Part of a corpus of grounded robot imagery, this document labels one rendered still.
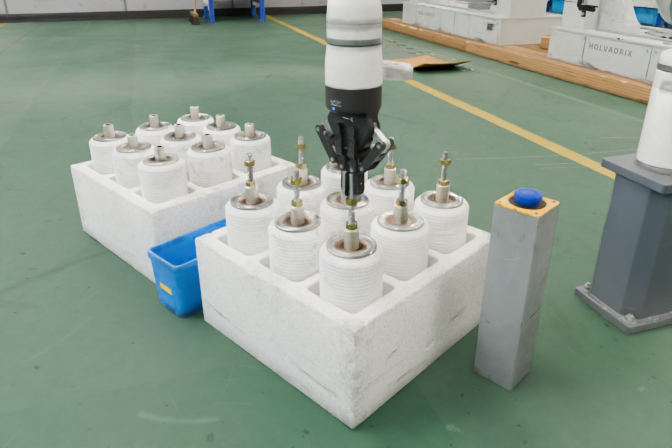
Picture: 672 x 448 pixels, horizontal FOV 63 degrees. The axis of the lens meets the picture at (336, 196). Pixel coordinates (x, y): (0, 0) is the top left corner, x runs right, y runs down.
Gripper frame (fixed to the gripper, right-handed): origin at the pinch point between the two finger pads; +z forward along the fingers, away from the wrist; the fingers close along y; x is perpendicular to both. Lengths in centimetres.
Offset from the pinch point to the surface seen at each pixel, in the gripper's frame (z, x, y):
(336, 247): 9.8, -2.2, -1.1
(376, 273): 12.8, 0.1, 4.8
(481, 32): 21, 315, -167
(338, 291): 15.0, -4.6, 1.7
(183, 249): 26, -4, -44
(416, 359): 31.2, 7.6, 7.6
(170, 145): 11, 7, -64
